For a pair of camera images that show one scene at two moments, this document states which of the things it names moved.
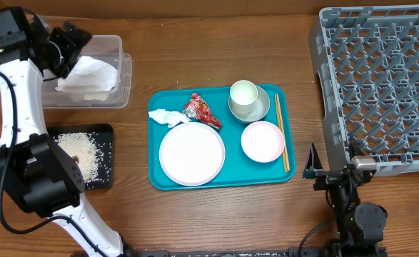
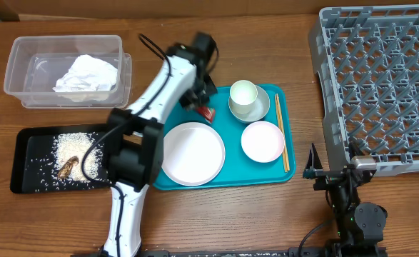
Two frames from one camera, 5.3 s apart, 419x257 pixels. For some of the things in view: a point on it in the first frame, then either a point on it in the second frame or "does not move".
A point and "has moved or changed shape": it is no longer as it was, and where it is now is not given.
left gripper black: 73,46 -> 188,101
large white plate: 192,154 does not move
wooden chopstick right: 283,136 does not move
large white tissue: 89,79 does not move
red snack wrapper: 196,108 has moved or changed shape
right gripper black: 313,169 does not move
